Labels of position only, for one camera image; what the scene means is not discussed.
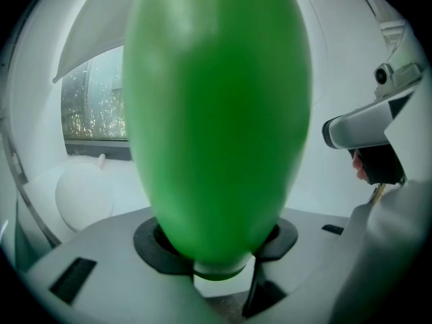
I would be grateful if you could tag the black window frame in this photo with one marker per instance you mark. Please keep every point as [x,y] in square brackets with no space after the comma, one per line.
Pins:
[98,148]

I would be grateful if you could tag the green plastic bottle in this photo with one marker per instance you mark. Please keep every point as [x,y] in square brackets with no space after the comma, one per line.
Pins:
[216,113]

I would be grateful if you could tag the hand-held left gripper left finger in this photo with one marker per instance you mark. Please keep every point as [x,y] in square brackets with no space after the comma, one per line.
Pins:
[111,265]

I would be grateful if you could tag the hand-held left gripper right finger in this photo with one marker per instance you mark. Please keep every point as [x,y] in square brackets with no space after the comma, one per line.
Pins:
[314,265]

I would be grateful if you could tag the white round ornament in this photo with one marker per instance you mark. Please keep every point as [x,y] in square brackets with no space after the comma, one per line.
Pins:
[84,197]

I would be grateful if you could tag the white roller blind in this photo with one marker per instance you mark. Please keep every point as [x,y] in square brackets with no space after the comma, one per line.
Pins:
[91,22]

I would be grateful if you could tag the person's right hand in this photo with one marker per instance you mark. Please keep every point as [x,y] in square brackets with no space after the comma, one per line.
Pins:
[358,169]

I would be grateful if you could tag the window pane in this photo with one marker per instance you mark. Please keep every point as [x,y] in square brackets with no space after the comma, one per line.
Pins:
[94,106]

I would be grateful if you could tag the right hand-held gripper camera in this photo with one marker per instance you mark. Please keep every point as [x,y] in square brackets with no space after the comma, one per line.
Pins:
[395,78]

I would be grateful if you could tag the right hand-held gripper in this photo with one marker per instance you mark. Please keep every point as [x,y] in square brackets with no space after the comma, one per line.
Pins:
[381,164]

